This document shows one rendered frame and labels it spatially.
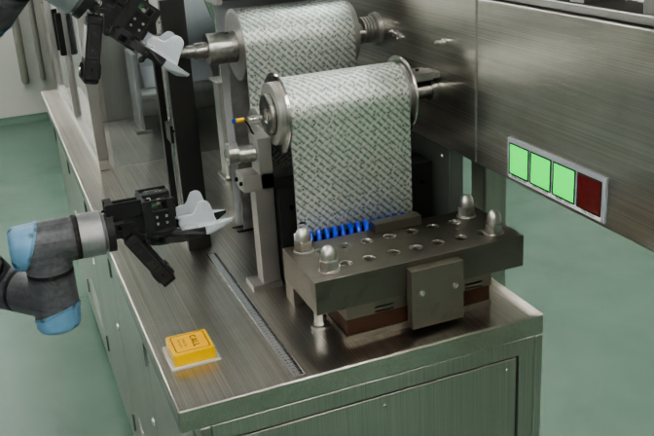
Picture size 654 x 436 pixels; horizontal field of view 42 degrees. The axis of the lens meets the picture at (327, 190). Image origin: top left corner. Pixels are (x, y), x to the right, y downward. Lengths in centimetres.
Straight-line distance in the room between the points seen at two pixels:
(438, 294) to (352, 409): 24
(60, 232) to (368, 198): 56
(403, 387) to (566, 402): 154
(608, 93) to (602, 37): 8
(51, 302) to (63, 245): 10
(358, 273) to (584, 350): 193
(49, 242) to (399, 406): 64
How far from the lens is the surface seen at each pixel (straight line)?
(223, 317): 159
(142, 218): 147
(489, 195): 191
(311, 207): 156
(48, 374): 337
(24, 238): 144
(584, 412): 294
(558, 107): 135
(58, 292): 147
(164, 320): 161
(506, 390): 161
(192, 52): 174
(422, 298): 147
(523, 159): 144
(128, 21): 145
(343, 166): 156
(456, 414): 157
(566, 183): 135
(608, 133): 127
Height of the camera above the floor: 164
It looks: 20 degrees down
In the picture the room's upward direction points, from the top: 3 degrees counter-clockwise
